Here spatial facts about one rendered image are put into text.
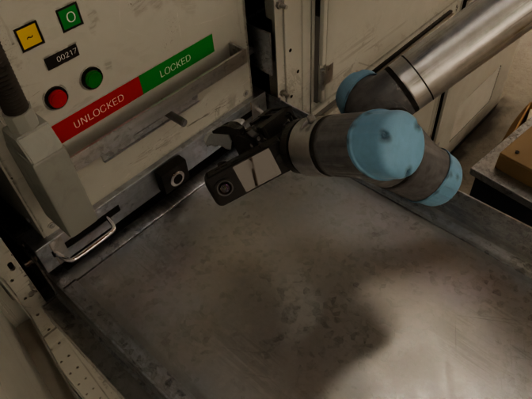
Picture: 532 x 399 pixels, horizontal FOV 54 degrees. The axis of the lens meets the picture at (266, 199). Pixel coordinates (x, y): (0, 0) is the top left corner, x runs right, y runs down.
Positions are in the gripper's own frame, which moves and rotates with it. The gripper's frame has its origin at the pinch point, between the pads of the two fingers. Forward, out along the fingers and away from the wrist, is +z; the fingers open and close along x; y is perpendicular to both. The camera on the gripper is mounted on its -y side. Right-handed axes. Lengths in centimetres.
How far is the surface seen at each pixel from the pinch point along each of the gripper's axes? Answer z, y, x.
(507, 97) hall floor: 59, 185, -83
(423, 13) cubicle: 14, 80, -7
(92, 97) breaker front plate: 8.4, -9.0, 15.6
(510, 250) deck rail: -27, 26, -35
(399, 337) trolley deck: -22.3, 1.2, -32.7
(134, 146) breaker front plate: 14.8, -4.8, 4.6
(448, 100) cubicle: 37, 111, -47
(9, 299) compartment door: 15.0, -34.5, -4.3
